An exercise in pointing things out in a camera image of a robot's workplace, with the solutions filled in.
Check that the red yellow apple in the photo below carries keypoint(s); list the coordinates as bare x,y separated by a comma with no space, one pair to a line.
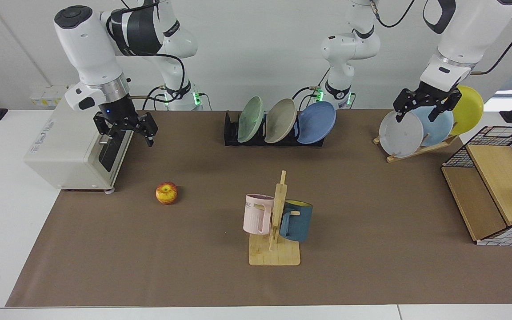
166,193

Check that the light blue plate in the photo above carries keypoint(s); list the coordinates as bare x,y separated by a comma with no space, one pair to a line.
438,129

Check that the grey white plate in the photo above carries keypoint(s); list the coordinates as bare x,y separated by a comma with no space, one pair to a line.
400,135

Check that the yellow plate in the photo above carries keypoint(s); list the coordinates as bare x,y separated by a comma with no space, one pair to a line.
467,111

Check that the wooden plate rack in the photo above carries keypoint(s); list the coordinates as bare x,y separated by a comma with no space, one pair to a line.
420,151

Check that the black dish rack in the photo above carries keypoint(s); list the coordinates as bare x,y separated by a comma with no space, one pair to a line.
231,135

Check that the pale green plate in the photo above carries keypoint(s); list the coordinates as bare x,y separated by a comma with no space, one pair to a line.
250,120

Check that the beige plate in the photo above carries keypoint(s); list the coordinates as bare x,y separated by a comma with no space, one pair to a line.
280,121

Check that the pale toaster oven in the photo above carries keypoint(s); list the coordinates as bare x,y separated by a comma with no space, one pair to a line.
67,146

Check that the pink cup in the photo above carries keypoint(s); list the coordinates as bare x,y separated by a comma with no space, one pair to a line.
256,215

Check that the brown table cloth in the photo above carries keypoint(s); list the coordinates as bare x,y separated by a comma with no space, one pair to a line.
194,266

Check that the dark blue cup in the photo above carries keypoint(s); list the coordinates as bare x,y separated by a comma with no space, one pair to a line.
298,222

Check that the wooden cup stand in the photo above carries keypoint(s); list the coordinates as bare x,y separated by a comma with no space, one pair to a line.
276,253

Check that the white wall socket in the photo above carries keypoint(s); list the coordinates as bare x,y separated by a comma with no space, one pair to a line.
47,95

